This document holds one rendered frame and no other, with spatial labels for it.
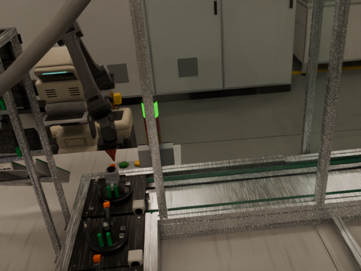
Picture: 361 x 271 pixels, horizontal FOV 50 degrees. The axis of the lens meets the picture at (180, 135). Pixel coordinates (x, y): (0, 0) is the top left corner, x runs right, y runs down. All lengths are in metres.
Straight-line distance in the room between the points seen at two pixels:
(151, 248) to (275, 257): 0.43
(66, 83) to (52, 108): 0.17
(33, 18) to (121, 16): 0.93
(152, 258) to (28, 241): 0.57
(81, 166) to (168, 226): 0.72
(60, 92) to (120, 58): 2.37
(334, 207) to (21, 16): 3.80
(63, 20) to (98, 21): 4.20
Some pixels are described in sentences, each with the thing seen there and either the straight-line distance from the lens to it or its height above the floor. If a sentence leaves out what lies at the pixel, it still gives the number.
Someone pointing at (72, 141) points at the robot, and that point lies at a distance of 2.29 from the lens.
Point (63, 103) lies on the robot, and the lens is 2.16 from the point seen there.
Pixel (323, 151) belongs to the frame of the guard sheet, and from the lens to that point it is 1.39.
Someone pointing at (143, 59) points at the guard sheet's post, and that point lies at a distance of 1.14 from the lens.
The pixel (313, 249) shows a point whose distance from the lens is 1.49.
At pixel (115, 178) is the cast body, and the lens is 1.51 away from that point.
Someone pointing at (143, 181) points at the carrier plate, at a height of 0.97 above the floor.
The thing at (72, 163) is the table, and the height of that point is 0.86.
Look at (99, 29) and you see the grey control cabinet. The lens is 4.40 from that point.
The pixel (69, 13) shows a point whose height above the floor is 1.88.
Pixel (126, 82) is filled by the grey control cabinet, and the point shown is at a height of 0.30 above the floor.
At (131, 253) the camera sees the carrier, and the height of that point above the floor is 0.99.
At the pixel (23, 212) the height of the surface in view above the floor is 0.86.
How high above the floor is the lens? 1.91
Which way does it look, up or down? 29 degrees down
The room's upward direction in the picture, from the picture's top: 5 degrees counter-clockwise
